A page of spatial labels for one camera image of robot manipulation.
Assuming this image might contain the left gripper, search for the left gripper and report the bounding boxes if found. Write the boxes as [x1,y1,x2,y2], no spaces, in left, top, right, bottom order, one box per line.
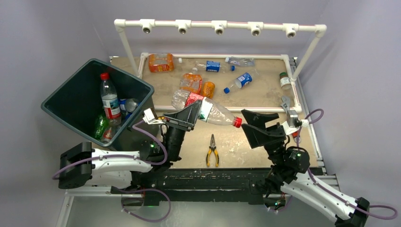
[161,100,201,162]

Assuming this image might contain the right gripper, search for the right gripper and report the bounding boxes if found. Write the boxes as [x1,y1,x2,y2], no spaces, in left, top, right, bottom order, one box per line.
[240,109,285,165]

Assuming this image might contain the red label bottle red cap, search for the red label bottle red cap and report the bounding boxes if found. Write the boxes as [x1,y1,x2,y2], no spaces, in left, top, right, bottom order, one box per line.
[171,89,242,128]

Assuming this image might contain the Pepsi bottle blue cap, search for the Pepsi bottle blue cap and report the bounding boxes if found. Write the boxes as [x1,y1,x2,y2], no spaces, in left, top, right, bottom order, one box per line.
[223,70,259,94]

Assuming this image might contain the large crushed orange label bottle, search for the large crushed orange label bottle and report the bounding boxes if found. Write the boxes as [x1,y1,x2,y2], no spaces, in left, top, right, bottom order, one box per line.
[148,53,183,73]

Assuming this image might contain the red label water bottle front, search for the red label water bottle front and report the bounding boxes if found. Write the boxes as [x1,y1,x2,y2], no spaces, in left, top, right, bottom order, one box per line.
[100,72,122,126]

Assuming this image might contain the green plastic bottle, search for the green plastic bottle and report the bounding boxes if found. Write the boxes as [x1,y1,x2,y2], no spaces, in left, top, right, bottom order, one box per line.
[93,113,109,141]

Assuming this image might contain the small red cap bottle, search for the small red cap bottle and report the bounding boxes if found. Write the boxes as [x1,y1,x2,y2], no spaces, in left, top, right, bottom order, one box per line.
[100,125,120,143]

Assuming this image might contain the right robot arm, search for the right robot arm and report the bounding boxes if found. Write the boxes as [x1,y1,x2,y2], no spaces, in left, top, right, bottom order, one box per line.
[241,109,370,227]

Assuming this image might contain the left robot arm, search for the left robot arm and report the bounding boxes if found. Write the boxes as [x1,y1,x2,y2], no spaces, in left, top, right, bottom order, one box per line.
[52,100,202,193]

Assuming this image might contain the dark green plastic bin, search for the dark green plastic bin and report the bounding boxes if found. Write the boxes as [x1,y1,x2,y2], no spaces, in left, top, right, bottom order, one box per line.
[41,59,159,151]

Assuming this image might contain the small orange juice bottle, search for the small orange juice bottle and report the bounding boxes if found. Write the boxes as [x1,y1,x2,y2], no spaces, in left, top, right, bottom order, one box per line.
[201,81,216,99]

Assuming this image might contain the blue label bottle back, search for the blue label bottle back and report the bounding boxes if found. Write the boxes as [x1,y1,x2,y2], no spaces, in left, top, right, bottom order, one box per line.
[195,61,235,73]

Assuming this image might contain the small jar green lid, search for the small jar green lid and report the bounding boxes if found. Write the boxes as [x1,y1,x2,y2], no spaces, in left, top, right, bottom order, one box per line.
[279,72,291,90]

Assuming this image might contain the clear crushed bottle back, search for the clear crushed bottle back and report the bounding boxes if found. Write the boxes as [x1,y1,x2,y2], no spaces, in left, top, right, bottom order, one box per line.
[225,56,255,67]

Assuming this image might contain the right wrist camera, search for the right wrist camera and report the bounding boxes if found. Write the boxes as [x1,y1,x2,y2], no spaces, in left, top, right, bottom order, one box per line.
[281,110,310,135]

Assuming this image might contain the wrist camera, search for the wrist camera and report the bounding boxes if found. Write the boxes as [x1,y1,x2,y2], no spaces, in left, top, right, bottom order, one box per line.
[281,110,310,135]
[142,108,164,125]

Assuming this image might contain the red handled adjustable wrench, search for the red handled adjustable wrench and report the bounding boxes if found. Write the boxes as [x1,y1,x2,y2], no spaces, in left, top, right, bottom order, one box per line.
[280,96,298,137]

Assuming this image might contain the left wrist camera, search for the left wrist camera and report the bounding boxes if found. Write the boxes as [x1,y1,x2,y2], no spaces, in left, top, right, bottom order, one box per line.
[142,108,164,125]

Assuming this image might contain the yellow handled pliers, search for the yellow handled pliers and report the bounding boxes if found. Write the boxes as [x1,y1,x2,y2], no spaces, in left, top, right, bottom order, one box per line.
[206,134,219,167]

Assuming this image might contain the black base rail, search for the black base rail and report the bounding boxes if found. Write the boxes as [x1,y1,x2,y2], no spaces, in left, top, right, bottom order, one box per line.
[111,168,281,206]

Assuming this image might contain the purple cable loop front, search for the purple cable loop front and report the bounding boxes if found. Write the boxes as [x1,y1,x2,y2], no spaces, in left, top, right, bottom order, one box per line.
[120,187,173,223]

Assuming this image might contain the white PVC pipe frame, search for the white PVC pipe frame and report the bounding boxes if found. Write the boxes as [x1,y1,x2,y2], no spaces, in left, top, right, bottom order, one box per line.
[114,19,327,113]

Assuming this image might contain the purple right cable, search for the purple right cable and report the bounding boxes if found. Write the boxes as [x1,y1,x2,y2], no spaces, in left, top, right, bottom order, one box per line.
[296,108,399,220]

